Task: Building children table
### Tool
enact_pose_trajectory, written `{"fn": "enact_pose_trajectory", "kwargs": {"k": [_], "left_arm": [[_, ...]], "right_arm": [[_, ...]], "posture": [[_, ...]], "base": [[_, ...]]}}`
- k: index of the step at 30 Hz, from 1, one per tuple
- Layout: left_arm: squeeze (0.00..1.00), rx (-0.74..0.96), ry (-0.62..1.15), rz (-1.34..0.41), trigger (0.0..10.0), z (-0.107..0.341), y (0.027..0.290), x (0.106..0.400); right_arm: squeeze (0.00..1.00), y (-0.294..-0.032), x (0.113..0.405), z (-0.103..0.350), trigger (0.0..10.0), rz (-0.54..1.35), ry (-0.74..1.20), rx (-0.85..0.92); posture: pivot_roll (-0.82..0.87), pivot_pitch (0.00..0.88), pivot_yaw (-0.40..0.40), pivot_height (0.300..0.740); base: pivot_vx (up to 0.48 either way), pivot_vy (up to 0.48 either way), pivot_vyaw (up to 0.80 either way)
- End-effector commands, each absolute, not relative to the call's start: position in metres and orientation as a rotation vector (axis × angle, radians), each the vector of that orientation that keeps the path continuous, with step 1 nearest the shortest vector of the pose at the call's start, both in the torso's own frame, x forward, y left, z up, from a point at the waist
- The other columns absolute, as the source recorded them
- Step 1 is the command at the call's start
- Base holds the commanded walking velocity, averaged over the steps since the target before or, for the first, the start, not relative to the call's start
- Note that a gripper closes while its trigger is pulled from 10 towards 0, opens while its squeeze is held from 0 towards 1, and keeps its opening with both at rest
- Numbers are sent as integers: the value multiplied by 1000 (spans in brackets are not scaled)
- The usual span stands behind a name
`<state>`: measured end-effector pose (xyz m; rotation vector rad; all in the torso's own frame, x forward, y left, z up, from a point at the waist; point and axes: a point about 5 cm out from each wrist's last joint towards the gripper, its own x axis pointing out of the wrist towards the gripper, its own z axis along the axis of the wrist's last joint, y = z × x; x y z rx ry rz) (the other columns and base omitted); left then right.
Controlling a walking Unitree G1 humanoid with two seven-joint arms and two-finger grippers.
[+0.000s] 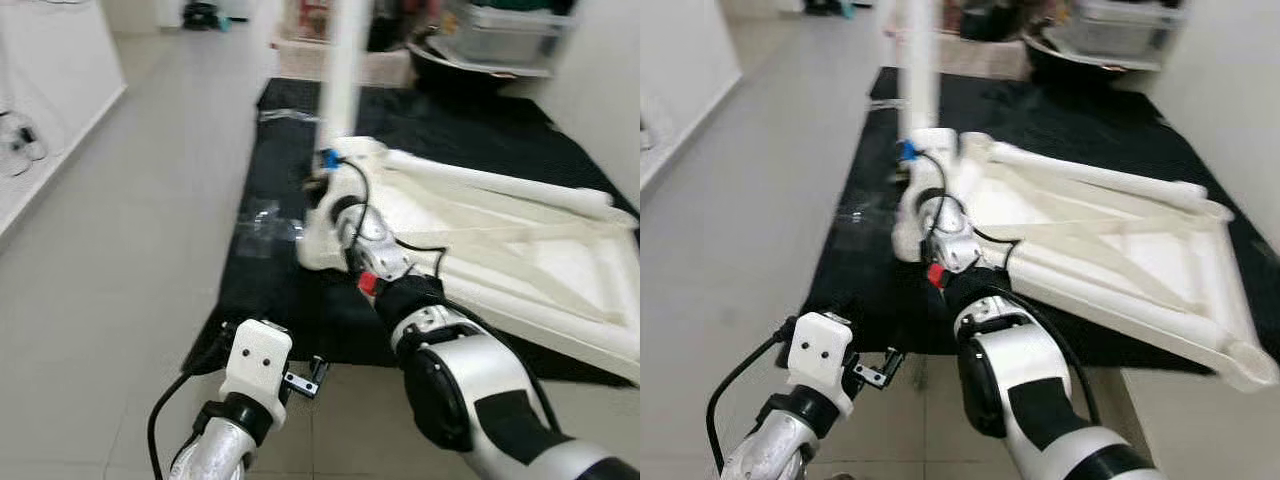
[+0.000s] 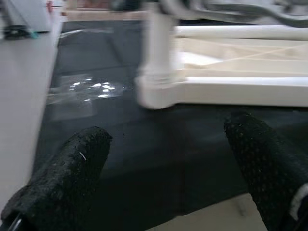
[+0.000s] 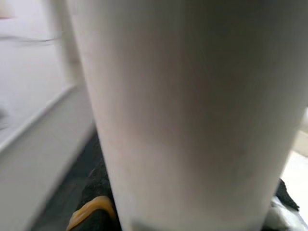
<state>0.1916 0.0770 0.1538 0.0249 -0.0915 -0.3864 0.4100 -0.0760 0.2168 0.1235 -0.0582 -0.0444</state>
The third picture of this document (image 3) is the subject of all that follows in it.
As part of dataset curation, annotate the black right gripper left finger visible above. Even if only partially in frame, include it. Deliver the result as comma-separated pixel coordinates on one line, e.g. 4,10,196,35
66,166,122,231

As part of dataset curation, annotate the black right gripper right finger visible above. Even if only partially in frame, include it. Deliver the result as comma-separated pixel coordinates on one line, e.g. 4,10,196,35
274,177,301,212

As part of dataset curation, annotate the white plastic table leg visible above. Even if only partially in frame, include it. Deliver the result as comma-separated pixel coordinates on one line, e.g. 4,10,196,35
64,0,308,231

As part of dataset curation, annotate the white plastic children table top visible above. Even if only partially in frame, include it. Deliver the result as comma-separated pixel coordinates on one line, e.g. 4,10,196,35
280,129,308,200

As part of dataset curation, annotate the tan rubber band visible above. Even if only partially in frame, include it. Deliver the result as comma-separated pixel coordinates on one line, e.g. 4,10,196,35
66,195,116,231

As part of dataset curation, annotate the black tablecloth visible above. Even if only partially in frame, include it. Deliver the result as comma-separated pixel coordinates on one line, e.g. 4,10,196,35
31,129,121,231

